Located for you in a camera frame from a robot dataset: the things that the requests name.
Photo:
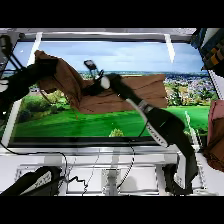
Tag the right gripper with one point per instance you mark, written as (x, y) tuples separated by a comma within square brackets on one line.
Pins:
[(94, 88)]

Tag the brown trousers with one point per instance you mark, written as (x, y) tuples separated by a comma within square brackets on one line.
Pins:
[(146, 90)]

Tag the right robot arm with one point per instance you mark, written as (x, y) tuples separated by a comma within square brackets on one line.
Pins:
[(160, 123)]

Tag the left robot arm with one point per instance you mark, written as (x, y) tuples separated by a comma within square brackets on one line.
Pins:
[(23, 80)]

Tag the pink garment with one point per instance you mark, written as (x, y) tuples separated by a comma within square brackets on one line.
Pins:
[(217, 113)]

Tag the red-brown garment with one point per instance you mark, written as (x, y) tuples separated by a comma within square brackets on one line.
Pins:
[(215, 153)]

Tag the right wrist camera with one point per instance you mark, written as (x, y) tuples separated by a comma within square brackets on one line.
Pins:
[(90, 64)]

